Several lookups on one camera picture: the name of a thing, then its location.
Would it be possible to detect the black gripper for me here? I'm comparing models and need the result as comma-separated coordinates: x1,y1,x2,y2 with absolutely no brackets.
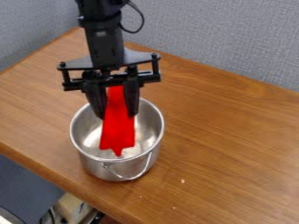
57,21,161,119

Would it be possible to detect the red block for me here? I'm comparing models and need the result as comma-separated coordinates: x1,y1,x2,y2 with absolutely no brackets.
98,86,136,157

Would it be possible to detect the metal pot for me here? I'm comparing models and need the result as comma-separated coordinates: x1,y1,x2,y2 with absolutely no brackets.
69,98,164,182

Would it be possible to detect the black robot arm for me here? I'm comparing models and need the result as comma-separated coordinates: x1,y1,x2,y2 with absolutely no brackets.
57,0,160,118

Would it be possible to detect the beige box under table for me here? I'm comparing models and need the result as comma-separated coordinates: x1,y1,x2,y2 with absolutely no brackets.
53,192,94,224

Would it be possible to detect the black cable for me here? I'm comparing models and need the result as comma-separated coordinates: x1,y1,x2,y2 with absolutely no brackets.
117,0,145,34

